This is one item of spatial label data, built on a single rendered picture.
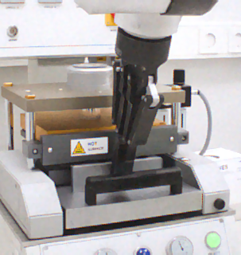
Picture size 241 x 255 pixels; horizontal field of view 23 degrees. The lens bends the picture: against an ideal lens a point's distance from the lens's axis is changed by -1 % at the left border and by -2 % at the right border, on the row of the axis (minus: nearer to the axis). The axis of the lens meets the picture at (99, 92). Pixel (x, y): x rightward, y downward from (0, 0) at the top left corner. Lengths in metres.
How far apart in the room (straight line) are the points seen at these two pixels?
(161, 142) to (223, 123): 0.81
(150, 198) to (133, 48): 0.23
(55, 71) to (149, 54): 0.40
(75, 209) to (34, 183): 0.07
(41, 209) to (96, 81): 0.26
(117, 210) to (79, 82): 0.24
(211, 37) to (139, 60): 0.87
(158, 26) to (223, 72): 0.99
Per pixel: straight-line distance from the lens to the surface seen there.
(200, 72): 1.70
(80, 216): 0.85
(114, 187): 0.86
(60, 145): 0.91
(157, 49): 0.79
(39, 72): 1.16
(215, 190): 0.95
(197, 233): 0.93
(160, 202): 0.90
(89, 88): 0.98
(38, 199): 0.85
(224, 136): 1.78
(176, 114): 1.01
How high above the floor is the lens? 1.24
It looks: 8 degrees down
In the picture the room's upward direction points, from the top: straight up
